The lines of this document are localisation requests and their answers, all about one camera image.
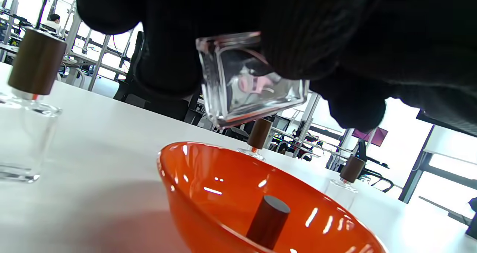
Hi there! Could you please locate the person's left hand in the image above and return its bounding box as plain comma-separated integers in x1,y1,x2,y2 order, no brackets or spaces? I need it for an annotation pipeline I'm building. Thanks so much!
75,0,477,136

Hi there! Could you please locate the clear glass perfume bottle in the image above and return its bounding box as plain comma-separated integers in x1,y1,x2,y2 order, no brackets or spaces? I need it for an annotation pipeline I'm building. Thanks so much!
0,28,67,183
196,31,310,130
238,118,273,161
324,155,367,209

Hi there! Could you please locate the brown perfume bottle cap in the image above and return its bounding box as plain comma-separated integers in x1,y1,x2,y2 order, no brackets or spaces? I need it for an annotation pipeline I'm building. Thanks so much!
246,195,291,250

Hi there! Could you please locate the black mesh office chair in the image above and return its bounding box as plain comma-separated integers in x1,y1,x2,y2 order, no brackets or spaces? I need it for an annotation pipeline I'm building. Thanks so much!
114,31,203,121

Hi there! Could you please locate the orange glossy bowl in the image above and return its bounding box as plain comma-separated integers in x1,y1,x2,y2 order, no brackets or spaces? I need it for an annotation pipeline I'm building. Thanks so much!
157,141,388,253

